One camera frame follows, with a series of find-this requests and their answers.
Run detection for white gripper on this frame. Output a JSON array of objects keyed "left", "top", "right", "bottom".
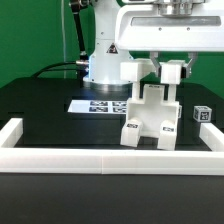
[{"left": 115, "top": 0, "right": 224, "bottom": 78}]

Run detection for white chair back frame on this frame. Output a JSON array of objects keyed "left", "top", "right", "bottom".
[{"left": 120, "top": 59, "right": 185, "bottom": 85}]

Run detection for white chair seat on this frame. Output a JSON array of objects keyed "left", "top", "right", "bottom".
[{"left": 125, "top": 84, "right": 179, "bottom": 138}]

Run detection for white tagged cube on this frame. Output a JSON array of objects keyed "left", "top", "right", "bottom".
[{"left": 193, "top": 106, "right": 212, "bottom": 122}]

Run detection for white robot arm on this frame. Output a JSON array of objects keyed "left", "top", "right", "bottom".
[{"left": 85, "top": 0, "right": 224, "bottom": 88}]

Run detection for white U-shaped fence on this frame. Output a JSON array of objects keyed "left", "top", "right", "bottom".
[{"left": 0, "top": 118, "right": 224, "bottom": 176}]

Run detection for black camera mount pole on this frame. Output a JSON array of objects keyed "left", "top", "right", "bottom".
[{"left": 68, "top": 0, "right": 90, "bottom": 64}]

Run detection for black cables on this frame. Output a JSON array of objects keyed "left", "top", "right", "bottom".
[{"left": 31, "top": 61, "right": 84, "bottom": 79}]

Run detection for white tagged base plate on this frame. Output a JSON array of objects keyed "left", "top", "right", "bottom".
[{"left": 68, "top": 100, "right": 127, "bottom": 114}]

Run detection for white hanging cable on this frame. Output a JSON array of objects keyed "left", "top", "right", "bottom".
[{"left": 60, "top": 0, "right": 67, "bottom": 80}]

